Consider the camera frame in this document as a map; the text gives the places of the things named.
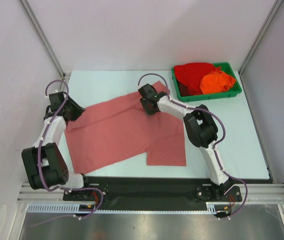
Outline pink t shirt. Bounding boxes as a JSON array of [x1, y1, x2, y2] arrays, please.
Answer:
[[65, 91, 186, 174]]

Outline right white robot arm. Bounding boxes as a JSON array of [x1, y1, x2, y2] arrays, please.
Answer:
[[138, 84, 234, 201]]

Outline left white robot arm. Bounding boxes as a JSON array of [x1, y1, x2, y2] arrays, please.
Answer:
[[21, 92, 92, 200]]

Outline dark maroon t shirt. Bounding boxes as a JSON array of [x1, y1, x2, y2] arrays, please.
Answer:
[[177, 81, 189, 97]]

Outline red t shirt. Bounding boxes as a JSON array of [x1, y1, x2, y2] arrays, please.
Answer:
[[173, 62, 215, 96]]

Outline orange t shirt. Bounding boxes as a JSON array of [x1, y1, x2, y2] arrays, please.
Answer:
[[199, 66, 236, 94]]

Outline green plastic bin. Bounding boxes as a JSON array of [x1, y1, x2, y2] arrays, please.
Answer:
[[171, 62, 242, 103]]

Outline white cable duct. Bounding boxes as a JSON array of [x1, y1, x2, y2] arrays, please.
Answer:
[[27, 203, 230, 215]]

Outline aluminium frame rail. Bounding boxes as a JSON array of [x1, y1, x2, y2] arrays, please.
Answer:
[[17, 183, 284, 205]]

